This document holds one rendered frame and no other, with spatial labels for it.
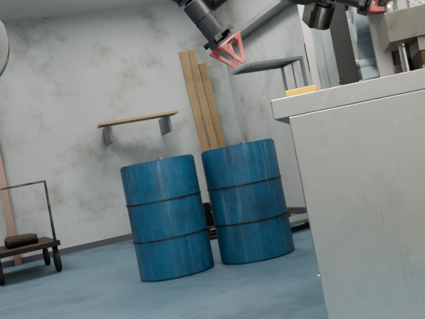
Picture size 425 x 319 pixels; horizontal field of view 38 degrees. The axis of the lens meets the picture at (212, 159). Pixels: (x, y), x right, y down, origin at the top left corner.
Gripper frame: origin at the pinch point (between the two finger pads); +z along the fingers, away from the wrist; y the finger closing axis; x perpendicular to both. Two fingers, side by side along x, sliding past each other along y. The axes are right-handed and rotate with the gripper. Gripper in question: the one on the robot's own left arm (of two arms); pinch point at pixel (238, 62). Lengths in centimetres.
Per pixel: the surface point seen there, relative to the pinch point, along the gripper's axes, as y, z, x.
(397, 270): -46, 48, 21
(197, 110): 638, 48, -183
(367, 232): -44, 39, 20
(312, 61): 70, 23, -56
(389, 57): -21.4, 21.8, -23.1
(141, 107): 679, -2, -137
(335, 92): -43.6, 14.5, 6.6
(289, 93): -28.0, 10.9, 7.1
